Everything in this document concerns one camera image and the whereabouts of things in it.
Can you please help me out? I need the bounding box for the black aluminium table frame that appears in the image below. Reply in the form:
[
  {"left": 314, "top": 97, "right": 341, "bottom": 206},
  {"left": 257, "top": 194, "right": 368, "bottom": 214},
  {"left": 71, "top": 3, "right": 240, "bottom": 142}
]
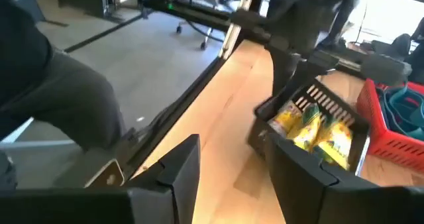
[{"left": 119, "top": 0, "right": 365, "bottom": 182}]

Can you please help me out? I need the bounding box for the dark office chair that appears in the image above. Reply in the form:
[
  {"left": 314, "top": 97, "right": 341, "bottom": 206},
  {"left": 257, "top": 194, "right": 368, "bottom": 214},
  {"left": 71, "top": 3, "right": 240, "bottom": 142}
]
[{"left": 172, "top": 0, "right": 239, "bottom": 51}]

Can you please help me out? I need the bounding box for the black plastic basket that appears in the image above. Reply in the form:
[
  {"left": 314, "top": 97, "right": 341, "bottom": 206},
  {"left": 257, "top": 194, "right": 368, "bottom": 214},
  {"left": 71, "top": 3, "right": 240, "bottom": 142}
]
[{"left": 246, "top": 80, "right": 371, "bottom": 177}]

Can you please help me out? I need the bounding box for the person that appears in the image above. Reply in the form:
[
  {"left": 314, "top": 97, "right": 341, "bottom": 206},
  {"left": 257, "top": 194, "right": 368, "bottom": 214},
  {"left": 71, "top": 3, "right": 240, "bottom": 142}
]
[{"left": 0, "top": 0, "right": 126, "bottom": 189}]

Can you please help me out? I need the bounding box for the red plastic basket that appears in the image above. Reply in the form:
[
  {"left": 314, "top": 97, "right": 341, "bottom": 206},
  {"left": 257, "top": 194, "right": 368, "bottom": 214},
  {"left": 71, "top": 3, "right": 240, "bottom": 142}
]
[{"left": 356, "top": 78, "right": 424, "bottom": 174}]

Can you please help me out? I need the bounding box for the silver metal bracket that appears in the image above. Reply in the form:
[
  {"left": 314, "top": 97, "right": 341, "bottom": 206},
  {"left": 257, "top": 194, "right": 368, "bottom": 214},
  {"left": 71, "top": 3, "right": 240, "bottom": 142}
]
[{"left": 217, "top": 0, "right": 256, "bottom": 61}]

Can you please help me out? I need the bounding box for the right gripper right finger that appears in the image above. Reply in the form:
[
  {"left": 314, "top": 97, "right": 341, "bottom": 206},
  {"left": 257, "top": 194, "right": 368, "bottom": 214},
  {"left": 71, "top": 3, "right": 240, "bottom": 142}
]
[{"left": 264, "top": 132, "right": 424, "bottom": 224}]

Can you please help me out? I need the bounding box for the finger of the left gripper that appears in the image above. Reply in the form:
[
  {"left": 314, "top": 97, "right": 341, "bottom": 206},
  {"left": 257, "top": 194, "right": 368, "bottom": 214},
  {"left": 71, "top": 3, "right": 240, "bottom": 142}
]
[
  {"left": 268, "top": 46, "right": 301, "bottom": 101},
  {"left": 283, "top": 50, "right": 412, "bottom": 101}
]

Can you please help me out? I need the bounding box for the wide blue rubber band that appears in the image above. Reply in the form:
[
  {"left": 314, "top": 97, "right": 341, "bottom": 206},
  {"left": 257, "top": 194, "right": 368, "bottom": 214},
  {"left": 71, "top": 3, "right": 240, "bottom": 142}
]
[{"left": 386, "top": 85, "right": 424, "bottom": 140}]

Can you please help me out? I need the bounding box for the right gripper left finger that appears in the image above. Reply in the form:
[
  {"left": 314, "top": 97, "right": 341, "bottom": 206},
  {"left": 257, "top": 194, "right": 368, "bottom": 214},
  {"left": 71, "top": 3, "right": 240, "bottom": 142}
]
[{"left": 0, "top": 133, "right": 201, "bottom": 224}]

